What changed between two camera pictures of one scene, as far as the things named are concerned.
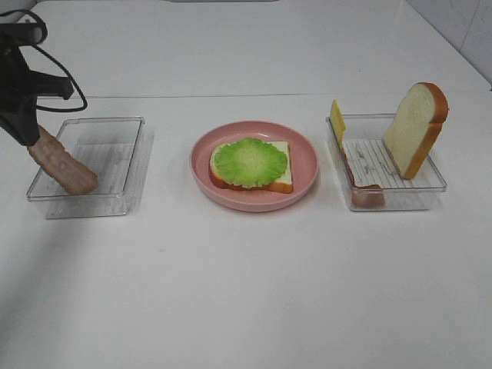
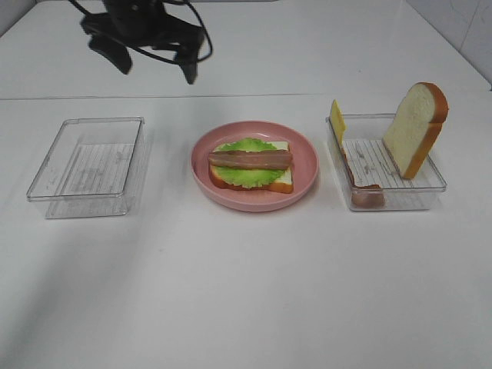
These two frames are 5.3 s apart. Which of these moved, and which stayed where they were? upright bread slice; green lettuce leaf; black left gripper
Moved: black left gripper
Stayed: green lettuce leaf; upright bread slice
